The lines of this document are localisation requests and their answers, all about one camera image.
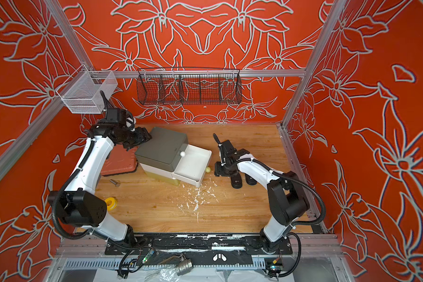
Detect black computer mouse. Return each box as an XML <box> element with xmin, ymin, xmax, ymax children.
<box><xmin>230</xmin><ymin>173</ymin><xmax>243</xmax><ymax>189</ymax></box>
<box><xmin>245</xmin><ymin>174</ymin><xmax>257</xmax><ymax>186</ymax></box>

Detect white drawer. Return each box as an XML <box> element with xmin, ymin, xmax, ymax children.
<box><xmin>172</xmin><ymin>145</ymin><xmax>212</xmax><ymax>188</ymax></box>

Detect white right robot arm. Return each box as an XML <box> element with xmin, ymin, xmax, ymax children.
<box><xmin>213</xmin><ymin>134</ymin><xmax>326</xmax><ymax>253</ymax></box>

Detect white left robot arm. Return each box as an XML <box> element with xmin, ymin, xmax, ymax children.
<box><xmin>48</xmin><ymin>91</ymin><xmax>152</xmax><ymax>250</ymax></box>

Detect red plastic tool case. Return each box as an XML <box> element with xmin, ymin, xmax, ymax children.
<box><xmin>101</xmin><ymin>145</ymin><xmax>138</xmax><ymax>176</ymax></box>

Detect small metal bolt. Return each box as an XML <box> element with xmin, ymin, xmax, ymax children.
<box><xmin>109</xmin><ymin>179</ymin><xmax>121</xmax><ymax>187</ymax></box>

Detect yellow tape roll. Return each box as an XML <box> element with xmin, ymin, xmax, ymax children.
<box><xmin>105</xmin><ymin>197</ymin><xmax>118</xmax><ymax>211</ymax></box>

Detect metal cylindrical fitting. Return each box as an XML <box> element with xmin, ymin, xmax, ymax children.
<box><xmin>176</xmin><ymin>259</ymin><xmax>193</xmax><ymax>276</ymax></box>

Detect white mesh wall basket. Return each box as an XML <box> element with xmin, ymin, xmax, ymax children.
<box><xmin>57</xmin><ymin>70</ymin><xmax>118</xmax><ymax>114</ymax></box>

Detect black wire wall basket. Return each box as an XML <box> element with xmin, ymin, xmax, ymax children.
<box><xmin>136</xmin><ymin>68</ymin><xmax>243</xmax><ymax>106</ymax></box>

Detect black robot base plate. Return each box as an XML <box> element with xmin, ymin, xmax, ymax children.
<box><xmin>103</xmin><ymin>232</ymin><xmax>293</xmax><ymax>270</ymax></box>

